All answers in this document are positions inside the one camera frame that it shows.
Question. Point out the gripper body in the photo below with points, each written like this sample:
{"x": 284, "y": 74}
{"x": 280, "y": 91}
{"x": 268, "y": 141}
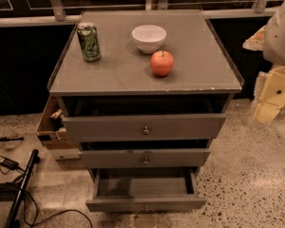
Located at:
{"x": 280, "y": 42}

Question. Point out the grey bottom drawer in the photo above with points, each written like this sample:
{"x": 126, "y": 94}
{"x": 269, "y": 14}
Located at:
{"x": 138, "y": 189}

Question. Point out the grey drawer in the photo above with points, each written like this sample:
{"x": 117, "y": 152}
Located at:
{"x": 144, "y": 154}
{"x": 138, "y": 189}
{"x": 143, "y": 118}

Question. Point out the grey drawer cabinet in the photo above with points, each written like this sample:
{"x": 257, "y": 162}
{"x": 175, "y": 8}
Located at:
{"x": 201, "y": 66}

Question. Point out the grey middle drawer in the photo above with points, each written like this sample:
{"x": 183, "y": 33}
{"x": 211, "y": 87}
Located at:
{"x": 144, "y": 154}

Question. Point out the grey top drawer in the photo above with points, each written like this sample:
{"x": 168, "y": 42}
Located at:
{"x": 143, "y": 118}

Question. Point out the red apple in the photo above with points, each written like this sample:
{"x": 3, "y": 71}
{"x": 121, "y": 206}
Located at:
{"x": 162, "y": 63}

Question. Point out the white ceramic bowl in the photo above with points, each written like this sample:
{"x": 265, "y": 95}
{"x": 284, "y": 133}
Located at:
{"x": 148, "y": 38}

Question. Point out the green soda can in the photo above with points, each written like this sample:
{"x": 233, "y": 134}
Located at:
{"x": 89, "y": 44}

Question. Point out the open cardboard box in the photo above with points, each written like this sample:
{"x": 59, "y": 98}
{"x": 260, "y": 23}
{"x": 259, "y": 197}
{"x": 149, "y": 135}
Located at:
{"x": 53, "y": 136}

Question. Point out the black power adapter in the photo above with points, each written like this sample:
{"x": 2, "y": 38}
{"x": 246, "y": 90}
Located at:
{"x": 10, "y": 164}

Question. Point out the black pole stand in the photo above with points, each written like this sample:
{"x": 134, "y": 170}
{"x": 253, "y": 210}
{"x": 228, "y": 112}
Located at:
{"x": 20, "y": 189}

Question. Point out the metal railing frame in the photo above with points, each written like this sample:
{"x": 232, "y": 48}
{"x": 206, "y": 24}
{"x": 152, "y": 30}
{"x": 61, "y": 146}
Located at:
{"x": 133, "y": 3}

